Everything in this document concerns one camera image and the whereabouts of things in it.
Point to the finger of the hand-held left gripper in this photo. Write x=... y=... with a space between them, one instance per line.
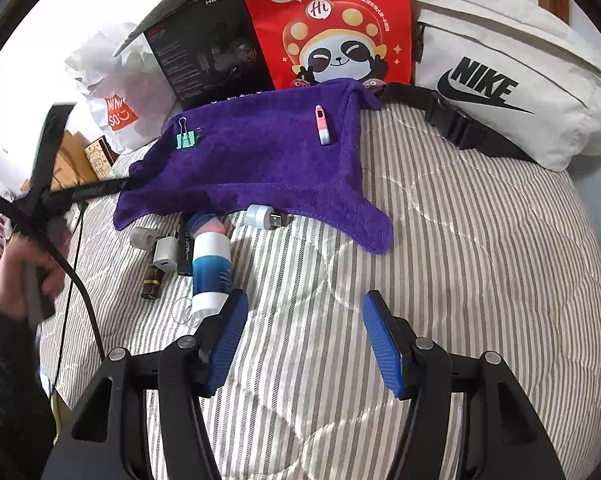
x=90 y=190
x=48 y=150

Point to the black lighter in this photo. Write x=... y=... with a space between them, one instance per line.
x=184 y=252

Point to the pink white small stick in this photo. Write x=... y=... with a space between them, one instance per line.
x=322 y=125

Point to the patterned brown box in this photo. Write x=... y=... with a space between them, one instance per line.
x=100 y=156

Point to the grey white small cap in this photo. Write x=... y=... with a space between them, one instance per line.
x=143 y=237

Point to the white cylindrical container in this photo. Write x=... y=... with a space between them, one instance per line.
x=260 y=216

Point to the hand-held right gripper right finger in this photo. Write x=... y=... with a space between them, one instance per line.
x=380 y=345

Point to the black product box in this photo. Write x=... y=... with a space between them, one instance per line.
x=210 y=45

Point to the white waist bag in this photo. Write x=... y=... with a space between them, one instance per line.
x=505 y=60

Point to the white charger cube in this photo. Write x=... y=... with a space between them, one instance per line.
x=164 y=256

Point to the brown gold small tube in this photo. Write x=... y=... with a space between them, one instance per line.
x=151 y=284

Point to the white shopping bag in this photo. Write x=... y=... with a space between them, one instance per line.
x=110 y=85

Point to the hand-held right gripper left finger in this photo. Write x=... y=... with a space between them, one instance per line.
x=228 y=340

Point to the green binder clip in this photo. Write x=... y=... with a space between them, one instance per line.
x=188 y=137

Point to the person's left forearm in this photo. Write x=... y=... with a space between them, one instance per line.
x=5 y=385

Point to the blue white bottle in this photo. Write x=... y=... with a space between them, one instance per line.
x=210 y=270

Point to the red panda print bag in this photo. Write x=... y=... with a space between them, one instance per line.
x=330 y=20

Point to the striped quilt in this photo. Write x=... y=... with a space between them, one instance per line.
x=455 y=260

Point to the person's left hand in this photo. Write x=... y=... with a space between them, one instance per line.
x=13 y=270

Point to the purple towel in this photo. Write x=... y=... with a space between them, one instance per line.
x=280 y=170

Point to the cardboard box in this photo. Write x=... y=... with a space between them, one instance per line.
x=73 y=155

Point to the pink blue small container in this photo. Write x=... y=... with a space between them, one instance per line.
x=205 y=222

